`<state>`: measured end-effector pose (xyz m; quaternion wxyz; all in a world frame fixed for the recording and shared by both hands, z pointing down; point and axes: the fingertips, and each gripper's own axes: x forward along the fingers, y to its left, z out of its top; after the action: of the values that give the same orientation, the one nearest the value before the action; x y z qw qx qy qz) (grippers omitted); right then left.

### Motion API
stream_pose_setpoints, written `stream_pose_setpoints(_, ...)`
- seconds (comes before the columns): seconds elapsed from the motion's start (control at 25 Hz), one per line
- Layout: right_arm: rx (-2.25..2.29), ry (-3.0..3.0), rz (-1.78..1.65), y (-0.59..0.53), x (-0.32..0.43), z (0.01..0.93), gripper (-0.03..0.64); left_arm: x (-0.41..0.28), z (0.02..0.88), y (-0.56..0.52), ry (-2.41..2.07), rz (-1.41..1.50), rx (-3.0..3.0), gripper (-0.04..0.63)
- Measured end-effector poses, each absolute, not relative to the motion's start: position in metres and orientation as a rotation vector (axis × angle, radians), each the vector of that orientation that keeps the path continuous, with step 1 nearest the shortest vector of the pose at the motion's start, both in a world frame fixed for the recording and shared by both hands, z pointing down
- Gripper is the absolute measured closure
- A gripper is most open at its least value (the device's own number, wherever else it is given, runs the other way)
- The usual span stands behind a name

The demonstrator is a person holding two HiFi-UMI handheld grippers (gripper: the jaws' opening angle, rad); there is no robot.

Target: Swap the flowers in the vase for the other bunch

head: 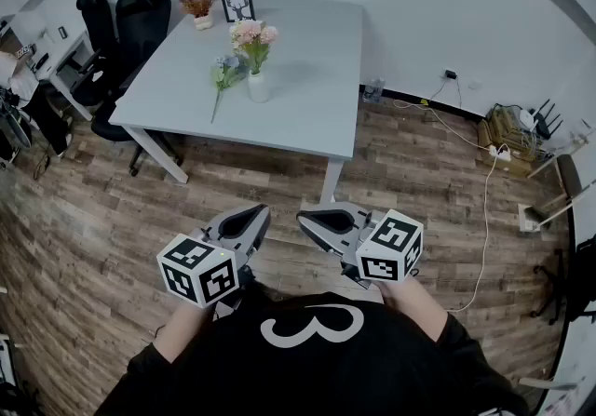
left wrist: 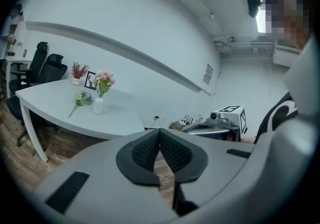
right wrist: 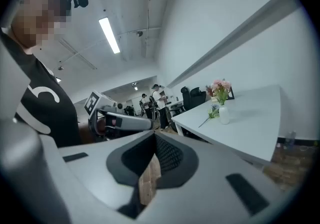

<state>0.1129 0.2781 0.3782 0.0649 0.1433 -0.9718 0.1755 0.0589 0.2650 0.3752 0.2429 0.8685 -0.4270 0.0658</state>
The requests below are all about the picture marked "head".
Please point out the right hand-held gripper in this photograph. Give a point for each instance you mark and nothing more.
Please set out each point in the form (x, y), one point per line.
(388, 246)

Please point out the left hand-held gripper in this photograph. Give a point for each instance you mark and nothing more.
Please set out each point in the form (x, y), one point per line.
(198, 272)

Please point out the white ceramic vase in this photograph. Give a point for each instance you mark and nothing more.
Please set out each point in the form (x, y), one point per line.
(259, 88)

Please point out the blue artificial flower bouquet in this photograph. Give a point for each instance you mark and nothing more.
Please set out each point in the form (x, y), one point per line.
(228, 72)

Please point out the pink artificial flower bouquet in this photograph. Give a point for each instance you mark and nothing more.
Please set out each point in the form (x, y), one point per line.
(251, 35)

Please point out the person's left forearm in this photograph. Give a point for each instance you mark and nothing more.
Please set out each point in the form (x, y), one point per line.
(186, 330)

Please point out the person's right forearm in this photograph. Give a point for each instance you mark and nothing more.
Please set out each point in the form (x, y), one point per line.
(416, 307)

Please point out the white table leg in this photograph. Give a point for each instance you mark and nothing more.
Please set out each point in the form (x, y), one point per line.
(331, 181)
(158, 153)

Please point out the pack of water bottles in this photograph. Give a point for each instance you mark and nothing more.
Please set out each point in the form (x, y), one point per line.
(373, 90)

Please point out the person's black shirt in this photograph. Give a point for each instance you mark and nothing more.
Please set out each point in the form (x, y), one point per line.
(326, 372)

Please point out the white power strip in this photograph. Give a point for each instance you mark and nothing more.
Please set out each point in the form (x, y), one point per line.
(500, 154)

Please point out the white floor plate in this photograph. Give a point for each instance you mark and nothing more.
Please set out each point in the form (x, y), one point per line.
(526, 221)

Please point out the stack of cardboard boxes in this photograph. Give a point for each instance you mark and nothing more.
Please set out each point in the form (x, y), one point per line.
(505, 135)

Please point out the black power adapter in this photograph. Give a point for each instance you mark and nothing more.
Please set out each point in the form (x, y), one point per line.
(450, 74)

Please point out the white round router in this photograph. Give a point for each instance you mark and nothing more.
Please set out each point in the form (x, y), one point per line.
(526, 118)

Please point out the black framed deer picture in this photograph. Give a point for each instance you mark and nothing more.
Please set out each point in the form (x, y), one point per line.
(238, 4)

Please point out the black router with antennas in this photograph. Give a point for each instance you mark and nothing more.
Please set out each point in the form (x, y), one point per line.
(542, 125)

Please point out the dried orange plant in pot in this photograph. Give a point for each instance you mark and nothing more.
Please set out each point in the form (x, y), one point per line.
(200, 2)

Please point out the black mesh office chair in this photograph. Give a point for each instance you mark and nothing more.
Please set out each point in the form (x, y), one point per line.
(95, 18)
(144, 23)

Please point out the black floor stand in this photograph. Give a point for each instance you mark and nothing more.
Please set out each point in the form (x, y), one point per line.
(584, 284)

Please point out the white side desk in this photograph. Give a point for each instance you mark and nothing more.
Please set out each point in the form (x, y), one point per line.
(70, 51)

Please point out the wooden stick frame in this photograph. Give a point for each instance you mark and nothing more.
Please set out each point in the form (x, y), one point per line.
(568, 177)

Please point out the black wall socket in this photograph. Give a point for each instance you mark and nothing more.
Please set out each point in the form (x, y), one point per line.
(62, 32)

